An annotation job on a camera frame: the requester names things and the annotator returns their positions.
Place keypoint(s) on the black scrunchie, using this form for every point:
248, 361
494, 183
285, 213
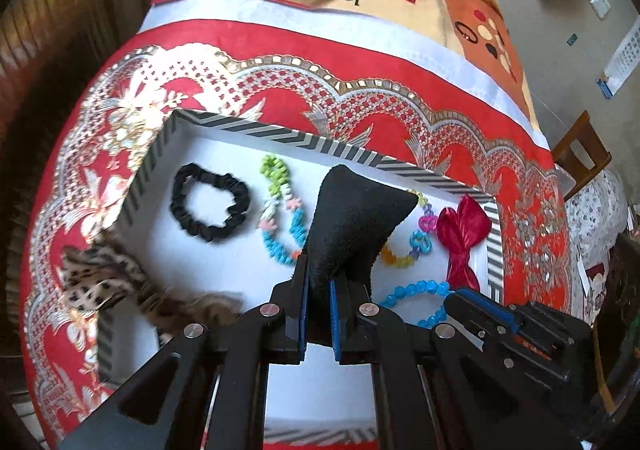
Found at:
180, 190

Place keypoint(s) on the leopard print hair bow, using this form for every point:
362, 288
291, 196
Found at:
95, 280

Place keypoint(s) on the red satin bow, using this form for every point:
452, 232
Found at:
462, 230

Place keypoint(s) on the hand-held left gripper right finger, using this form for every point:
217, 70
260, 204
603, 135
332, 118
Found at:
334, 325

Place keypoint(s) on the striped white tray box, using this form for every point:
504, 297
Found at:
200, 270

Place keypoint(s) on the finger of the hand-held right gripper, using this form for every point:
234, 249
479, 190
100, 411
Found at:
465, 317
480, 296

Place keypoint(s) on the wall calendar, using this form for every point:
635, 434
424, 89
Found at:
622, 59

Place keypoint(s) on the wooden chair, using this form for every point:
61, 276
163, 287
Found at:
585, 149

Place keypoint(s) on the floral cushion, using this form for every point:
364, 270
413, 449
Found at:
600, 215

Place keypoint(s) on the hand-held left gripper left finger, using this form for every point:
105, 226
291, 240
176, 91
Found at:
302, 325

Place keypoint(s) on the red embroidered bedspread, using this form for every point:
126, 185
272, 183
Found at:
350, 54

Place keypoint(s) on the black velvet bow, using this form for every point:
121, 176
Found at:
350, 215

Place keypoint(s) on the red and white printed bag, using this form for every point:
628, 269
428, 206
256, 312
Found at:
595, 280

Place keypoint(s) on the wooden slatted panel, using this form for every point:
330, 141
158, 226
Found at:
50, 19

